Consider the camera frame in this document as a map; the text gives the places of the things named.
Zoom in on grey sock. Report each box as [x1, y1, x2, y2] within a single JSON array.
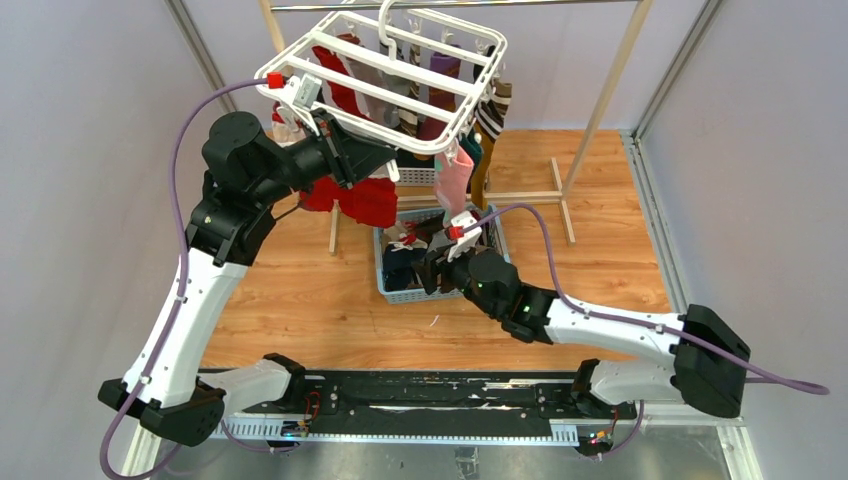
[[379, 42, 410, 128]]

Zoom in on dark green sock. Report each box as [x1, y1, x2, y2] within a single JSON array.
[[459, 133, 484, 170]]

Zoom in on pink patterned sock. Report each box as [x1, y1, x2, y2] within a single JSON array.
[[434, 143, 474, 224]]

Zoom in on mustard yellow sock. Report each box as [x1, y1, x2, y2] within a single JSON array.
[[470, 129, 495, 210]]

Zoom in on red snowman sock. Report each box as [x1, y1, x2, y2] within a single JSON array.
[[299, 176, 345, 212]]

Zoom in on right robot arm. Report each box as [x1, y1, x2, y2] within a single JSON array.
[[413, 249, 750, 418]]

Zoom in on white clip sock hanger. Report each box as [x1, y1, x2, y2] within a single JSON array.
[[254, 1, 508, 155]]

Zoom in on wooden clothes rack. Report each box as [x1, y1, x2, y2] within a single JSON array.
[[258, 0, 657, 256]]

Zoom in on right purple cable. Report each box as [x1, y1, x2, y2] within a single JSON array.
[[447, 203, 831, 458]]

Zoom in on pile of socks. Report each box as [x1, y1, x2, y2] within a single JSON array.
[[383, 209, 498, 290]]

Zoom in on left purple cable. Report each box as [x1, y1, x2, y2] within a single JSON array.
[[99, 72, 286, 480]]

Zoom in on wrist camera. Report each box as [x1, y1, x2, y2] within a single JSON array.
[[277, 73, 322, 134], [445, 211, 482, 262]]

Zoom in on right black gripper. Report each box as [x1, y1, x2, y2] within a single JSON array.
[[413, 237, 501, 319]]

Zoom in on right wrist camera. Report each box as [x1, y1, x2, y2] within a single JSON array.
[[445, 211, 482, 262]]

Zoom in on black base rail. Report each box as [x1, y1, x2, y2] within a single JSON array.
[[268, 370, 637, 442]]

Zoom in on brown striped sock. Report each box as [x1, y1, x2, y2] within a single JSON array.
[[475, 79, 513, 143]]

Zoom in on purple cable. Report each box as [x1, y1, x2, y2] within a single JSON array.
[[99, 72, 286, 480], [447, 203, 831, 458]]

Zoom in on red santa sock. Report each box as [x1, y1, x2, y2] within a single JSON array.
[[338, 178, 398, 228]]

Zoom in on white plastic basket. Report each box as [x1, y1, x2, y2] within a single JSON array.
[[396, 167, 436, 187]]

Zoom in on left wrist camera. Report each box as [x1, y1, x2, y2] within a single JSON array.
[[277, 73, 322, 134]]

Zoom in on maroon purple yellow striped sock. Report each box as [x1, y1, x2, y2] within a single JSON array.
[[417, 54, 463, 142]]

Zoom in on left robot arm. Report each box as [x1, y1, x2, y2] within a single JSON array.
[[98, 109, 396, 447]]

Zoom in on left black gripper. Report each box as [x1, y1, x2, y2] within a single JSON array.
[[251, 107, 396, 207]]

